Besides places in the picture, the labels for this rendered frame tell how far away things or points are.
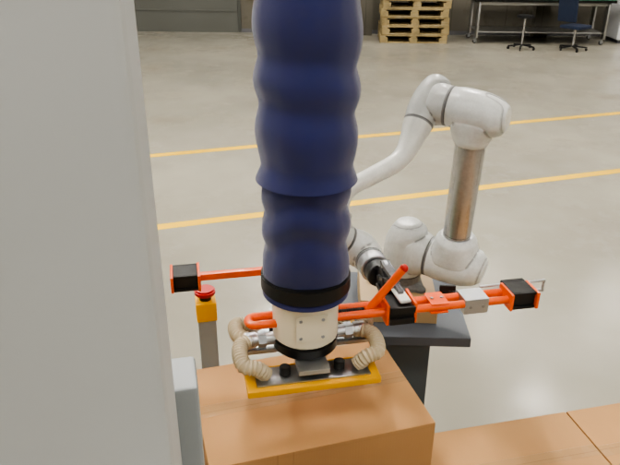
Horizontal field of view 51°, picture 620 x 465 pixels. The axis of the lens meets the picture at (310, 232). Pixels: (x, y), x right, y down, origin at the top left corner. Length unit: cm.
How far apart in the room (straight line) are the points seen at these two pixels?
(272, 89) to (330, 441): 89
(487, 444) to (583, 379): 144
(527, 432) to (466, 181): 90
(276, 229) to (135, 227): 117
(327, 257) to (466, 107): 82
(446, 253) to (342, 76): 116
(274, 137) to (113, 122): 110
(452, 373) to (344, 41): 250
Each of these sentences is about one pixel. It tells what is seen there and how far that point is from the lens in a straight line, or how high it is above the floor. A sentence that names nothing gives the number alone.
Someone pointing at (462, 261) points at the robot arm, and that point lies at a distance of 239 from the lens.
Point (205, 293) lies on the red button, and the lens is 216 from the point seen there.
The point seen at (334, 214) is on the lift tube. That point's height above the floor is 154.
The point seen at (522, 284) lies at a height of 124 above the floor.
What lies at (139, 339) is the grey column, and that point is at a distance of 35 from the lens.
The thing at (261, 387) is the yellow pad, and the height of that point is 111.
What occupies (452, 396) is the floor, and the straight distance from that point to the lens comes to 343.
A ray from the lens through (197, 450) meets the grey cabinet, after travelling 62.
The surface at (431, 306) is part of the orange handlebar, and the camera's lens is 175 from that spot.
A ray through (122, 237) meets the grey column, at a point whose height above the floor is 199.
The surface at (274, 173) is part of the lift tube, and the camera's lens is 143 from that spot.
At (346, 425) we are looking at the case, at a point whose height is 95.
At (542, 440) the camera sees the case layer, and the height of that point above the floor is 54.
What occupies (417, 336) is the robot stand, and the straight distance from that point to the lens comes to 248.
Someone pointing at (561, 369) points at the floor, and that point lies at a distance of 378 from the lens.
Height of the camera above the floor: 213
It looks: 25 degrees down
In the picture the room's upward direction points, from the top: straight up
